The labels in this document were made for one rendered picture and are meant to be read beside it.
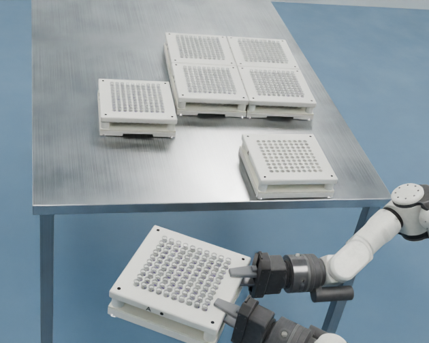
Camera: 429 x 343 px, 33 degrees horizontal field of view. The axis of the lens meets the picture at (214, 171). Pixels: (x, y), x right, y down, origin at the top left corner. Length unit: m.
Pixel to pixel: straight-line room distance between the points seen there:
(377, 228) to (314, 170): 0.50
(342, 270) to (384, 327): 1.46
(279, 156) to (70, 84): 0.82
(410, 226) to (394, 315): 1.40
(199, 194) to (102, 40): 1.00
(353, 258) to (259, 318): 0.30
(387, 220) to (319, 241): 1.63
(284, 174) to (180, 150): 0.36
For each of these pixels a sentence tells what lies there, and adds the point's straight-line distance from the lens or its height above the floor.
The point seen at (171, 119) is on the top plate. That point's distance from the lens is 2.31.
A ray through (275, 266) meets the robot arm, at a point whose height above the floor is 1.06.
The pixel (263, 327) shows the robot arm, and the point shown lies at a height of 1.06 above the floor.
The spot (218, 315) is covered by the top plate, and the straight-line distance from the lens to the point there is 1.53.
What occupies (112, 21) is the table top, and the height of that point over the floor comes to 0.85.
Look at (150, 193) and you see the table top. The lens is 2.10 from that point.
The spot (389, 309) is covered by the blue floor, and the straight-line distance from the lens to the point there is 3.19.
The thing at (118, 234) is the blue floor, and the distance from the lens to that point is 3.23.
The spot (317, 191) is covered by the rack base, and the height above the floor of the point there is 0.87.
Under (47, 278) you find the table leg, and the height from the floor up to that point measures 0.54.
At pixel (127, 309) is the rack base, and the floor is 0.99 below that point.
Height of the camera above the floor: 2.15
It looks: 36 degrees down
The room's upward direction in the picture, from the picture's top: 10 degrees clockwise
